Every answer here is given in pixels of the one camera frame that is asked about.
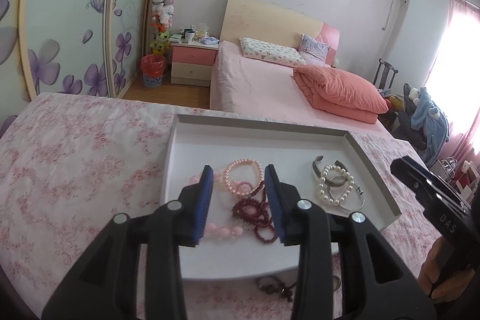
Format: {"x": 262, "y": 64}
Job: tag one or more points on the person's right hand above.
{"x": 431, "y": 269}

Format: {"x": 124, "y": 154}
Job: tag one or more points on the lilac pillow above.
{"x": 315, "y": 48}

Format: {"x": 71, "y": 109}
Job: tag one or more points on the folded orange duvet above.
{"x": 337, "y": 91}

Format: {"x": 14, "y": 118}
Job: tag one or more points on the sliding wardrobe with flower print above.
{"x": 67, "y": 5}

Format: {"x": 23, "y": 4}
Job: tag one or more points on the grey cardboard tray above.
{"x": 210, "y": 155}

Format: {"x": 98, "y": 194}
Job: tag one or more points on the clear tube of plush toys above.
{"x": 163, "y": 5}

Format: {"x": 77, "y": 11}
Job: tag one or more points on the colourful toy pile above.
{"x": 392, "y": 102}

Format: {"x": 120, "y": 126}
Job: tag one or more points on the pink and beige nightstand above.
{"x": 191, "y": 70}

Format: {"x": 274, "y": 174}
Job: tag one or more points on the thin silver bangle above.
{"x": 354, "y": 207}

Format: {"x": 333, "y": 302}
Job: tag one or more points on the bed with beige pink headboard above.
{"x": 255, "y": 87}

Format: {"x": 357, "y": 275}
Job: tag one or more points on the blue plush garment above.
{"x": 429, "y": 117}

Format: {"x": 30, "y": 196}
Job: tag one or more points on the red trash bin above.
{"x": 153, "y": 70}

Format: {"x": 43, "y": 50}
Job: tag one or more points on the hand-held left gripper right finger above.
{"x": 273, "y": 203}

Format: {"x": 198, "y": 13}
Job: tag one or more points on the pink curtain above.
{"x": 459, "y": 42}

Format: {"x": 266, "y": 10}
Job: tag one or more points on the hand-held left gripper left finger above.
{"x": 202, "y": 207}

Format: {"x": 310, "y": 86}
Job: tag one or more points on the blue cloth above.
{"x": 210, "y": 40}

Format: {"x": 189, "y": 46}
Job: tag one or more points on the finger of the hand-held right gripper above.
{"x": 418, "y": 167}
{"x": 412, "y": 181}

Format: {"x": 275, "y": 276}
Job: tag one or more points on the white patterned pillow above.
{"x": 270, "y": 52}

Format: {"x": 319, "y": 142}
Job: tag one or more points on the white mug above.
{"x": 189, "y": 37}

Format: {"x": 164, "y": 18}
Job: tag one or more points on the dark wooden chair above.
{"x": 384, "y": 74}

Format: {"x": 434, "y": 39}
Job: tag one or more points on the pink floral bedsheet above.
{"x": 75, "y": 173}

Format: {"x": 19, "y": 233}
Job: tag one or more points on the dark office chair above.
{"x": 408, "y": 125}

